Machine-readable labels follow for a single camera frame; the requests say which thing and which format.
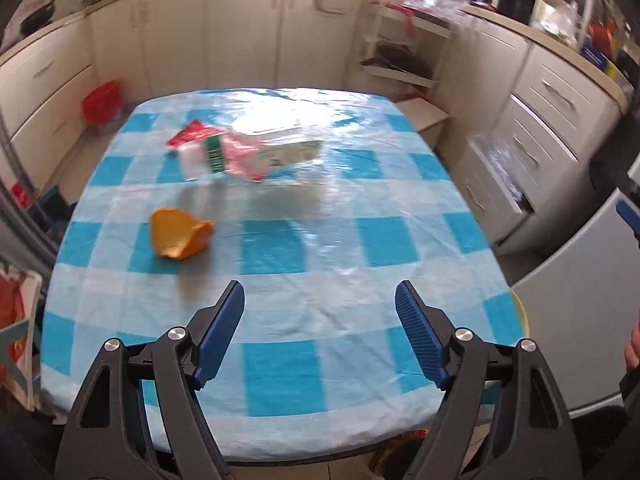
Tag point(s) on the person's right hand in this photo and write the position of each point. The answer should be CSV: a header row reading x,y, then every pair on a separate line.
x,y
634,350

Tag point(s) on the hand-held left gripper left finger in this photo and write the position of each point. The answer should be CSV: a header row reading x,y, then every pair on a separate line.
x,y
220,330

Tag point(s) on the white appliance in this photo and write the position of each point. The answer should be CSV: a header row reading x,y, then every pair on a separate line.
x,y
565,310

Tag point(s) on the white shelf rack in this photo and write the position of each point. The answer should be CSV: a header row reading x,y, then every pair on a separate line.
x,y
430,27

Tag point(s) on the red snack wrapper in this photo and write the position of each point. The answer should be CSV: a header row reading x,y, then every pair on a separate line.
x,y
192,134

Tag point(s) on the cardboard box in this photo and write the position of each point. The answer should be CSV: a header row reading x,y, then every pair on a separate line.
x,y
425,117

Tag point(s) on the cream cabinet with drawers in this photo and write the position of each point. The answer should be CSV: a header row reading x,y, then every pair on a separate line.
x,y
545,125

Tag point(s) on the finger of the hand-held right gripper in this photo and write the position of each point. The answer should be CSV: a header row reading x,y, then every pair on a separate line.
x,y
629,217

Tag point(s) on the clear plastic bottle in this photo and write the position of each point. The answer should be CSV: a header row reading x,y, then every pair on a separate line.
x,y
290,152

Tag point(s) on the cream cabinet row with doors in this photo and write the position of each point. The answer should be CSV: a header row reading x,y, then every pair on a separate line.
x,y
240,35

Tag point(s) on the clear plastic bag on drawer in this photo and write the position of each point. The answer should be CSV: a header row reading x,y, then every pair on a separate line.
x,y
500,160

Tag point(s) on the large orange peel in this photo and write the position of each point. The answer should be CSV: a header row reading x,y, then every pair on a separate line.
x,y
177,235

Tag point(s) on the red-lined trash bin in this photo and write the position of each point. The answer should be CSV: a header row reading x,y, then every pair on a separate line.
x,y
102,102

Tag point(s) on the red plastic bag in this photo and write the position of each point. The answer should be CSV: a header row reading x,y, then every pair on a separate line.
x,y
19,194

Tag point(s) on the blue checkered tablecloth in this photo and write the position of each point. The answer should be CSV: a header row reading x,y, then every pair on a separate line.
x,y
320,310

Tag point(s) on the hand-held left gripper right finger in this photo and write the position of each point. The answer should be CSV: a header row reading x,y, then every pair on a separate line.
x,y
420,330

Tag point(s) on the blue box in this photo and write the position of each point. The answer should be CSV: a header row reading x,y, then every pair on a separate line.
x,y
600,57

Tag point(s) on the black pan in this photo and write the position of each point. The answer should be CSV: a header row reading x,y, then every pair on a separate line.
x,y
400,62

